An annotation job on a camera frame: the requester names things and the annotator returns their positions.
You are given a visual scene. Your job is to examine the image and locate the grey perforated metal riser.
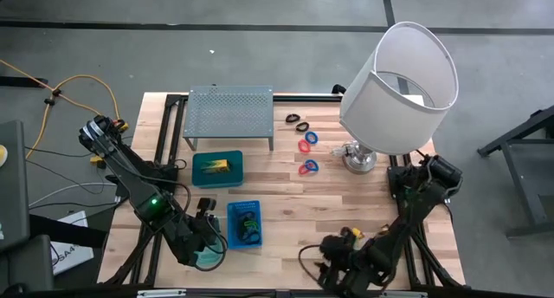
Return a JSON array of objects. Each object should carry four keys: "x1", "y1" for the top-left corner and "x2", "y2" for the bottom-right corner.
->
[{"x1": 182, "y1": 85, "x2": 275, "y2": 152}]

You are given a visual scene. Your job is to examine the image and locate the white cable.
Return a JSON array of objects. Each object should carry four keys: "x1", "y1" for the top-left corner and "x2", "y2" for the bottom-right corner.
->
[{"x1": 27, "y1": 181, "x2": 119, "y2": 209}]

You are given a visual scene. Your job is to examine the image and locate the dark teal plastic tub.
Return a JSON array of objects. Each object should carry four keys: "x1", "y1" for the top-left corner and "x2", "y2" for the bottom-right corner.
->
[{"x1": 190, "y1": 149, "x2": 245, "y2": 190}]

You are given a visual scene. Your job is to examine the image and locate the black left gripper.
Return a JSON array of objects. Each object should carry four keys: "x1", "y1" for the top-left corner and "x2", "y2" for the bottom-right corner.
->
[{"x1": 172, "y1": 197, "x2": 220, "y2": 267}]

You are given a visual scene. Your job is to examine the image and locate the black aluminium rig frame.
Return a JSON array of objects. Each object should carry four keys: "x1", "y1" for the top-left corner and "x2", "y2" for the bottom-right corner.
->
[{"x1": 97, "y1": 92, "x2": 467, "y2": 298}]

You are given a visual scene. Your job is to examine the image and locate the dark grey monitor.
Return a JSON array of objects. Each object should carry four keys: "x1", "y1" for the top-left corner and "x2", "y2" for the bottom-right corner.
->
[{"x1": 0, "y1": 120, "x2": 31, "y2": 252}]

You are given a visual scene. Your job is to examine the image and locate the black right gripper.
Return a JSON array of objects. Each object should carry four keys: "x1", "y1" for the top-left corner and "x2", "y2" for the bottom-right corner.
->
[{"x1": 317, "y1": 233, "x2": 374, "y2": 298}]

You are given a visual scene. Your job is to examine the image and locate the blue slotted plastic basket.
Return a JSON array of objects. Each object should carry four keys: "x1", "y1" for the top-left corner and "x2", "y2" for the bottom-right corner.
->
[{"x1": 226, "y1": 199, "x2": 264, "y2": 250}]

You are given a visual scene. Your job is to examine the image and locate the light teal plastic bin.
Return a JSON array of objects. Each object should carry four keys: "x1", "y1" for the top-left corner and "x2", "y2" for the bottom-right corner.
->
[{"x1": 193, "y1": 215, "x2": 224, "y2": 267}]

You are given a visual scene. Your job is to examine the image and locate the silver lamp white shade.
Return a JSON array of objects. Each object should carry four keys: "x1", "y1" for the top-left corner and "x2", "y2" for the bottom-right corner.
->
[{"x1": 331, "y1": 21, "x2": 461, "y2": 175}]

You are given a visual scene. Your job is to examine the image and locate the white cardboard box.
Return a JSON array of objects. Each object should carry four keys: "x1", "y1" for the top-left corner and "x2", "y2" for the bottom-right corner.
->
[{"x1": 48, "y1": 209, "x2": 95, "y2": 276}]

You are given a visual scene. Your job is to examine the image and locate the wide black rubber band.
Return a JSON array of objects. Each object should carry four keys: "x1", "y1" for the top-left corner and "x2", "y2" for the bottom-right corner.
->
[{"x1": 235, "y1": 210, "x2": 262, "y2": 246}]

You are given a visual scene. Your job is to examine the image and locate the clear lamp cord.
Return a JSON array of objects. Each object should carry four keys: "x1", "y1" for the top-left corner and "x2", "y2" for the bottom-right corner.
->
[{"x1": 330, "y1": 142, "x2": 354, "y2": 158}]

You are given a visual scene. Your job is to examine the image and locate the yellow extension cable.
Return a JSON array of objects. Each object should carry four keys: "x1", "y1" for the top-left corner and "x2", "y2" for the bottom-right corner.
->
[{"x1": 0, "y1": 58, "x2": 130, "y2": 170}]

